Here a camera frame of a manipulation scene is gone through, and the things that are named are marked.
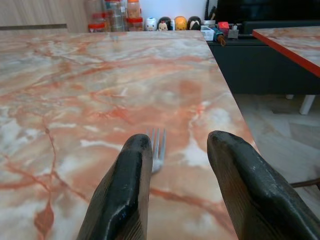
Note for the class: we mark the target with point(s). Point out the marble pattern dining table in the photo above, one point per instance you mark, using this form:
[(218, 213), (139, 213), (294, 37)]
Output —
[(112, 120)]

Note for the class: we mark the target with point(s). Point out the white table leg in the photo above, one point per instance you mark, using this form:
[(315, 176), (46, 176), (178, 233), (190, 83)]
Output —
[(307, 104)]

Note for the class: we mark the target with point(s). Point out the dark low cabinet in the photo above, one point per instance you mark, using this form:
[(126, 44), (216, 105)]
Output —
[(260, 67)]

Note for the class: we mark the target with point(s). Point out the red small box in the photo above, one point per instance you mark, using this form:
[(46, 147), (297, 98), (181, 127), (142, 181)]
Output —
[(223, 27)]

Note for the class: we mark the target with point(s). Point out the silver metal fork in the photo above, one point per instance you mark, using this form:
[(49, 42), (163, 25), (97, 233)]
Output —
[(158, 150)]

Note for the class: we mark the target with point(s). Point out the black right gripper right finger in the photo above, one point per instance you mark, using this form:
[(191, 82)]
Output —
[(257, 195)]

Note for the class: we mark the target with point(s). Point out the clear jar with red lid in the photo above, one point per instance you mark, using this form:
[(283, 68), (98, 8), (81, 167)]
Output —
[(98, 22)]

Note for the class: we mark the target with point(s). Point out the silver metal padlock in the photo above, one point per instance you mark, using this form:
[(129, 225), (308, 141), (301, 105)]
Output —
[(233, 32)]

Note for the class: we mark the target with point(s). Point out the orange lidded spice jar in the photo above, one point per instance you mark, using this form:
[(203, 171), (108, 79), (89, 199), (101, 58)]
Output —
[(134, 8)]

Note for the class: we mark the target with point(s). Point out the grey utensil holder cup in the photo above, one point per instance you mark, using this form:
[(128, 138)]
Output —
[(209, 22)]

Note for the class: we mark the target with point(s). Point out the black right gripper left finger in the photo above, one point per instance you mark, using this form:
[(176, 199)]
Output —
[(120, 190)]

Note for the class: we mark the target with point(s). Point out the black and white dog figurine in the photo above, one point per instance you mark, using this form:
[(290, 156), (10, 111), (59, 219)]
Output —
[(194, 23)]

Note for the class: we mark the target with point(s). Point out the small red lidded jar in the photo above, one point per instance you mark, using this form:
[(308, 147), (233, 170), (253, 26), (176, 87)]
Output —
[(134, 24)]

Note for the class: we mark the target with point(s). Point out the white plastic box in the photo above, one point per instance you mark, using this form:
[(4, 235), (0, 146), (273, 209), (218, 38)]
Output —
[(207, 32)]

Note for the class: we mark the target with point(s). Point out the yellow bear figurine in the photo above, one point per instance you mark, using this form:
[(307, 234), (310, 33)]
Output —
[(180, 23)]

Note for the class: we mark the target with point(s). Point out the marble table with red edge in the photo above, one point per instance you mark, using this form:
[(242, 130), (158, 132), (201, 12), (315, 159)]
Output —
[(292, 45)]

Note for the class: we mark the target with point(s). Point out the tall clear plastic jar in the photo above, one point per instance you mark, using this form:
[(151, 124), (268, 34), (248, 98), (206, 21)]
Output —
[(115, 16)]

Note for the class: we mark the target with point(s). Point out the white duck figurine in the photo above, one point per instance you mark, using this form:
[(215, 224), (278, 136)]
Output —
[(151, 24)]

